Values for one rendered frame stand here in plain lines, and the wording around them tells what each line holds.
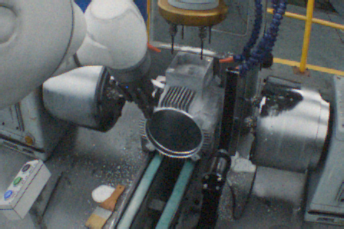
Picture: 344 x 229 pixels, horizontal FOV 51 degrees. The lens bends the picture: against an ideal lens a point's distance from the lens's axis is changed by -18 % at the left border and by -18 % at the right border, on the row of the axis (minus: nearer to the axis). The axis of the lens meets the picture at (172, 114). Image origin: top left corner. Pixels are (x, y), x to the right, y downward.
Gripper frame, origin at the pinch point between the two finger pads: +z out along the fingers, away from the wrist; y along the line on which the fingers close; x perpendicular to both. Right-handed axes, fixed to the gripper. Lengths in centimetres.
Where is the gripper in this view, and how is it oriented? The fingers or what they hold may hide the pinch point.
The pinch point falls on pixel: (147, 107)
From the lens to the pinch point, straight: 103.2
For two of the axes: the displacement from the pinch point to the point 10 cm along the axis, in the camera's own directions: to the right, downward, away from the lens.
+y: -9.6, -1.9, 2.2
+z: 1.2, 4.1, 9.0
